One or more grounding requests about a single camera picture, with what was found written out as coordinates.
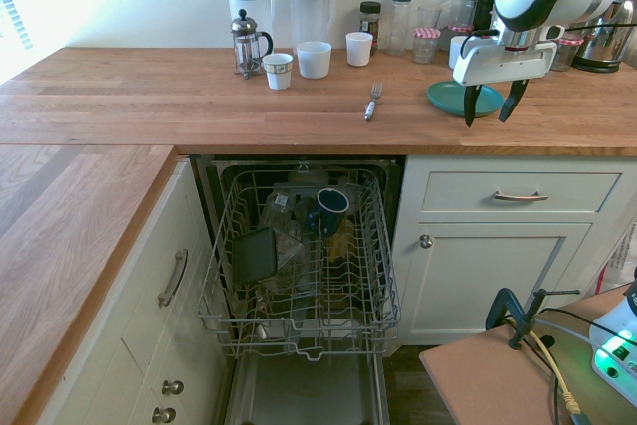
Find glass jar red gingham lid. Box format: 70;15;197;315
412;26;443;66
548;36;585;74

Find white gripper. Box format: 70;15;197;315
451;27;559;129

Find black square container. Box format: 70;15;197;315
232;226;279;285

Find dark green screw clamp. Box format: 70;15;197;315
484;286;581;351

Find grey wire dishwasher rack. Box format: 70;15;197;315
197;157;403;362

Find clear glass tumbler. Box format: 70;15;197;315
416;5;444;33

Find teal plate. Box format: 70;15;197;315
426;80;507;119

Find white plastic bag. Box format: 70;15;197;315
594;217;637;298

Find stainless dishwasher door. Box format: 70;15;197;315
224;344;390;425

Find stainless steel electric kettle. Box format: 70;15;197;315
570;0;637;74

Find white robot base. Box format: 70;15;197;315
588;265;637;395

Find brown mounting board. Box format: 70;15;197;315
418;284;637;425

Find clear pitcher blue lid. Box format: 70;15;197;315
225;0;275;57

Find glass french press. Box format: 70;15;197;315
229;8;276;81

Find metal fork white handle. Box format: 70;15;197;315
363;82;385;123

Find white ribbed cup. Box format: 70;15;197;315
345;31;375;68

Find yellow cable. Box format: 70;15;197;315
526;328;582;415

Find dark blue mug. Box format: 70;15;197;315
304;186;351;240

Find clear bottle green lid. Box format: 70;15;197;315
386;0;414;58

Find silver drawer handle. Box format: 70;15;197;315
157;248;190;310
493;189;549;203

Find dark spice jar black lid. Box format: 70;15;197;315
358;0;383;56

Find patterned paper cup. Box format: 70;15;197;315
261;52;295;92

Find clear drinking glass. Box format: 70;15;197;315
260;190;306;247

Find wide white mug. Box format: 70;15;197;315
296;40;333;81

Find clear pitcher dark teal lid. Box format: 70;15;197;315
285;0;334;56

